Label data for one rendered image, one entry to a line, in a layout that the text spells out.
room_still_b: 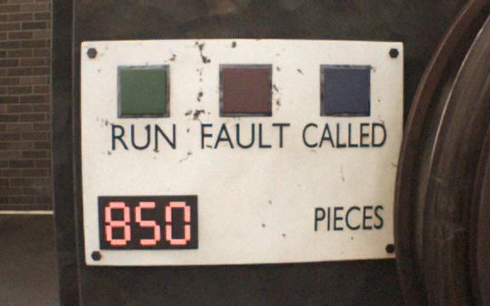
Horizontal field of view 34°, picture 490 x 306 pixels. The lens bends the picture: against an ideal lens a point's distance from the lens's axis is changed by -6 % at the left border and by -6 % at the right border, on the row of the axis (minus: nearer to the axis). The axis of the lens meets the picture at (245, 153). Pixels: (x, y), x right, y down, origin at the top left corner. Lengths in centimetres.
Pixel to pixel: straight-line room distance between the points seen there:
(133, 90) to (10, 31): 609
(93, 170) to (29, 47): 605
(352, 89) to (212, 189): 14
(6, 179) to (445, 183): 633
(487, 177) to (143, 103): 27
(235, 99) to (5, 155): 616
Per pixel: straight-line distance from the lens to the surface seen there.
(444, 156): 55
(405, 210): 62
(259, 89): 65
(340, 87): 66
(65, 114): 76
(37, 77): 669
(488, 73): 56
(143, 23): 67
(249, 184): 66
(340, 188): 67
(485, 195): 55
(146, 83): 65
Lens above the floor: 122
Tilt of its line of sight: 6 degrees down
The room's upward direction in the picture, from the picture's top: straight up
